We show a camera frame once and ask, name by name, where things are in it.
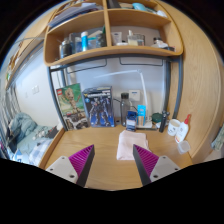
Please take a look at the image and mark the light blue card package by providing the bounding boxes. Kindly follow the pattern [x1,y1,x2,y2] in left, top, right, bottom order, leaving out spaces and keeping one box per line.
[136,104,147,127]

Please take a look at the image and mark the green round tin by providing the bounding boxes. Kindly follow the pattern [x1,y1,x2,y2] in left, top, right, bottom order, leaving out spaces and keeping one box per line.
[151,112,163,123]

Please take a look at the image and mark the green tree-figure toy box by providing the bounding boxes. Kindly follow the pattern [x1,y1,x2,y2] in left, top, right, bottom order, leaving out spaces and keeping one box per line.
[55,82,90,131]

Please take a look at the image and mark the clear bottle with black cap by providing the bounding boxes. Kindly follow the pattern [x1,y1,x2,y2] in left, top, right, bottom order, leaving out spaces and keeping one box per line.
[120,92,132,128]

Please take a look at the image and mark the wooden shelf unit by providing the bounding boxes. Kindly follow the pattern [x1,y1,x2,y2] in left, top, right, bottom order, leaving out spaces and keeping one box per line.
[43,0,184,68]

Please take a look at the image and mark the white bottle with red cap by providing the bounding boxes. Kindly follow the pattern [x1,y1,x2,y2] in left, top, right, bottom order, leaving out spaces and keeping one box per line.
[174,113,192,144]

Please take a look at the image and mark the bed with blue bedding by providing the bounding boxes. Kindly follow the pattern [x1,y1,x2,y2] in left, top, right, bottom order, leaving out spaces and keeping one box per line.
[6,112,59,168]

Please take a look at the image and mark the white mug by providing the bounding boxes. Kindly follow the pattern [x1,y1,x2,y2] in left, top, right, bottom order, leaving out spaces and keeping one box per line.
[167,118,182,137]

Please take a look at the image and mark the black cylindrical shaver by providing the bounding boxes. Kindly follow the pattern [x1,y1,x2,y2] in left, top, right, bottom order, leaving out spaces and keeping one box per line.
[158,110,171,134]

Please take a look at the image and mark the pink towel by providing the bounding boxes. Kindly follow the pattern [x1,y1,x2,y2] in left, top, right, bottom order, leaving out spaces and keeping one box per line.
[116,129,150,161]

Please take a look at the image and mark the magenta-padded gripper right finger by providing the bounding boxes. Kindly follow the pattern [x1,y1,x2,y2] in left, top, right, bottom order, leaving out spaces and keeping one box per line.
[132,144,181,187]

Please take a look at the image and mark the white wall outlet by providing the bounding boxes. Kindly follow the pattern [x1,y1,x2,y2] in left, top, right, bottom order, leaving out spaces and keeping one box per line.
[128,89,141,102]

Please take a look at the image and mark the blue robot model kit box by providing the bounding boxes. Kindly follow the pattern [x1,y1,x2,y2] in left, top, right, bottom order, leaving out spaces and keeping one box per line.
[81,86,116,128]

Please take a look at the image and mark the dark metal desk frame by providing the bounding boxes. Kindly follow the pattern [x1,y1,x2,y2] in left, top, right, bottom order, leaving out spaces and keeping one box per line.
[46,54,184,132]

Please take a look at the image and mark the clear plastic cap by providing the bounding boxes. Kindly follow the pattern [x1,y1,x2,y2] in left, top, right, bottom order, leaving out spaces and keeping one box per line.
[176,140,191,155]

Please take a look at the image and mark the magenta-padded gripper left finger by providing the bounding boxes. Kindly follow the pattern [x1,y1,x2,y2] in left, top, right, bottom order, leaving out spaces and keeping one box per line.
[45,144,96,188]

